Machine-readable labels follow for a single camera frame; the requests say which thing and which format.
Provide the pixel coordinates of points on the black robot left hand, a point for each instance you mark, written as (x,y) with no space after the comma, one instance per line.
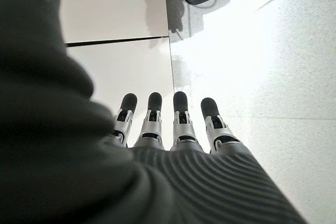
(78,169)

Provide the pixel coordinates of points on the white cabinet door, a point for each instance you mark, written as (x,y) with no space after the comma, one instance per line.
(105,6)
(126,69)

